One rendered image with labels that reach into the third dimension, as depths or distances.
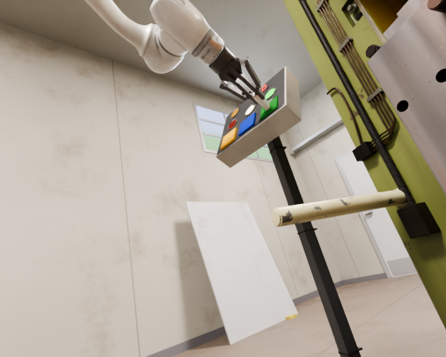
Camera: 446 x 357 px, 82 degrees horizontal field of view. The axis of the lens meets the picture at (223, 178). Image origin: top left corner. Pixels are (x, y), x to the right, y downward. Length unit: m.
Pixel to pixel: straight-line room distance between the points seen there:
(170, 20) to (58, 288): 2.37
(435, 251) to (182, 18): 0.92
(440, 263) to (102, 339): 2.49
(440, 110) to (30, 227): 2.78
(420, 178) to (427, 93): 0.31
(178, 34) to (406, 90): 0.57
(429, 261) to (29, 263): 2.64
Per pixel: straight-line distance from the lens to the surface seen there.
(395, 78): 0.71
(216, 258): 2.95
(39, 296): 2.72
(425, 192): 0.91
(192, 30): 0.79
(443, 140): 0.65
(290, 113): 0.86
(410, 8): 0.81
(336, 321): 0.91
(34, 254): 2.77
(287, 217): 0.62
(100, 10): 0.88
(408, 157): 0.92
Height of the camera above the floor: 0.51
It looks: 22 degrees up
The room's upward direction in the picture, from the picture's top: 14 degrees counter-clockwise
